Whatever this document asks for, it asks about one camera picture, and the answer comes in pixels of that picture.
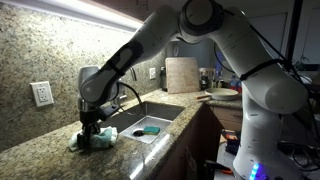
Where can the white and blue towel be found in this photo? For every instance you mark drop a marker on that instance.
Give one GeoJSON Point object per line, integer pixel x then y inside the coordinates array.
{"type": "Point", "coordinates": [101, 138]}

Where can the black and orange box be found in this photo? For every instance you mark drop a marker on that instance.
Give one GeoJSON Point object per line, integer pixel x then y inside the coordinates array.
{"type": "Point", "coordinates": [231, 141]}

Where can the stainless steel sink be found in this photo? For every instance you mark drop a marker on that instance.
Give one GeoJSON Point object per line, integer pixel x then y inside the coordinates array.
{"type": "Point", "coordinates": [156, 115]}

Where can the glass jar with dark lid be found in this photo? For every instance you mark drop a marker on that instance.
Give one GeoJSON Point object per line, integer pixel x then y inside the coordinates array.
{"type": "Point", "coordinates": [205, 80]}

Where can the under-cabinet light strip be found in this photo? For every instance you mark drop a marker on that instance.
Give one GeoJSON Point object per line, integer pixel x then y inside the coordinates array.
{"type": "Point", "coordinates": [83, 11]}

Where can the white frying pan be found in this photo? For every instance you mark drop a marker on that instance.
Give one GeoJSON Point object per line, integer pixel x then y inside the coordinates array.
{"type": "Point", "coordinates": [221, 94]}

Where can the green plant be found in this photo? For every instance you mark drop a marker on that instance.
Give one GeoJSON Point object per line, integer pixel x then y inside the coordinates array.
{"type": "Point", "coordinates": [301, 63]}

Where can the wooden cutting board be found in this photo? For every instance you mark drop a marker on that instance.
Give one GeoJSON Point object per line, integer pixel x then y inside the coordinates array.
{"type": "Point", "coordinates": [182, 75]}

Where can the teal green sponge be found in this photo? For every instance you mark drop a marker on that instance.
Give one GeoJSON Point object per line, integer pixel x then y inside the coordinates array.
{"type": "Point", "coordinates": [151, 130]}

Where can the white wall outlet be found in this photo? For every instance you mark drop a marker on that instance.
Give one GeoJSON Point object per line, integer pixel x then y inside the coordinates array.
{"type": "Point", "coordinates": [152, 73]}

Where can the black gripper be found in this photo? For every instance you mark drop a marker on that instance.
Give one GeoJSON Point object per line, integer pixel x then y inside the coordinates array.
{"type": "Point", "coordinates": [89, 120]}

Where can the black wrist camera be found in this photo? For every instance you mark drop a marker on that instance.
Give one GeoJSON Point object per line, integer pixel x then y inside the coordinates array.
{"type": "Point", "coordinates": [108, 112]}

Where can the dark tall dispenser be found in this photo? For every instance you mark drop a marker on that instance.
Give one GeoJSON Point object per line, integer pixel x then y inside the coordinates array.
{"type": "Point", "coordinates": [163, 80]}

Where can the black vertical pole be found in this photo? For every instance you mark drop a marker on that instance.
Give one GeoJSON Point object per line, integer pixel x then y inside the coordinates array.
{"type": "Point", "coordinates": [293, 33]}

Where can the blue bottle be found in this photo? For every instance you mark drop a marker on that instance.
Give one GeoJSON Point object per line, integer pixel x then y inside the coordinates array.
{"type": "Point", "coordinates": [235, 84]}

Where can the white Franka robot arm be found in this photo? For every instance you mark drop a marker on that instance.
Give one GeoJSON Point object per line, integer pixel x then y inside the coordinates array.
{"type": "Point", "coordinates": [253, 83]}

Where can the steel gooseneck faucet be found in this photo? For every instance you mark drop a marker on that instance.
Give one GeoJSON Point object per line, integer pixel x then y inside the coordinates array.
{"type": "Point", "coordinates": [133, 75]}

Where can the white power outlet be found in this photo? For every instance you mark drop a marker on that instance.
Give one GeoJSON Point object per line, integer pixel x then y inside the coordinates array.
{"type": "Point", "coordinates": [42, 94]}

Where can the wooden lower cabinet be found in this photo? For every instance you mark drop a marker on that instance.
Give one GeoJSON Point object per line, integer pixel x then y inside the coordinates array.
{"type": "Point", "coordinates": [196, 133]}

